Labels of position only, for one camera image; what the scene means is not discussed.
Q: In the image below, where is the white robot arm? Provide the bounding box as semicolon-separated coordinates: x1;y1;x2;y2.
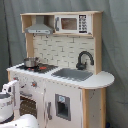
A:
0;80;39;128

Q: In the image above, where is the black toy stovetop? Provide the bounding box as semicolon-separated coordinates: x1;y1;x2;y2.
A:
19;63;56;73

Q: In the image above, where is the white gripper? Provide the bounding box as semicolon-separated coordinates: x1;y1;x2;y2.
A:
2;80;20;110

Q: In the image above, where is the white oven door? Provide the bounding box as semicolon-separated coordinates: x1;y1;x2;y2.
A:
16;89;46;121

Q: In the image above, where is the wooden toy kitchen unit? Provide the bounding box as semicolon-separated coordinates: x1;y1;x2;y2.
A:
8;11;114;128

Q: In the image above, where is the right red stove knob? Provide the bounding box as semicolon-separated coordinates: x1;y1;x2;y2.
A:
31;81;37;87

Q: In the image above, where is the grey toy sink basin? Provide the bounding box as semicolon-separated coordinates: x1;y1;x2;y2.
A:
53;68;93;81

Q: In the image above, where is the white cabinet door with dispenser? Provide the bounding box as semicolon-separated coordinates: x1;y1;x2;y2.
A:
45;82;82;128

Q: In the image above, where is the small metal cooking pot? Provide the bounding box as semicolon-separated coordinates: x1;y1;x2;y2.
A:
24;57;39;67

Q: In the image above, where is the grey range hood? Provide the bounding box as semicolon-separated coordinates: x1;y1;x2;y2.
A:
25;15;53;35

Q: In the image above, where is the black toy faucet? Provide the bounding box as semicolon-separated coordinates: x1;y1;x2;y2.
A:
76;51;94;70

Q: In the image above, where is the toy microwave with door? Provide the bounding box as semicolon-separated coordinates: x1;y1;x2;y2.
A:
55;14;92;34

